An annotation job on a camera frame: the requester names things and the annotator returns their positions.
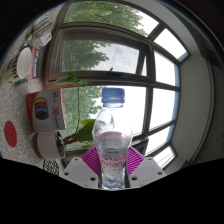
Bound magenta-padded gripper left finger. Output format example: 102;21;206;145
62;147;102;190

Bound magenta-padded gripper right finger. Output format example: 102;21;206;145
124;147;167;190

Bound clear blue-capped water bottle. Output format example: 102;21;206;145
91;87;134;191

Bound potted plant in white pot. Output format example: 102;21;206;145
32;72;98;161

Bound white and red printed box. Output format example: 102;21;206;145
26;87;67;134

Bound grey framed bay window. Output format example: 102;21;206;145
42;0;189;170

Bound flat round red coaster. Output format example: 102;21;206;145
3;120;18;149

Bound dark colourful book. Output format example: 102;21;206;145
14;46;41;86

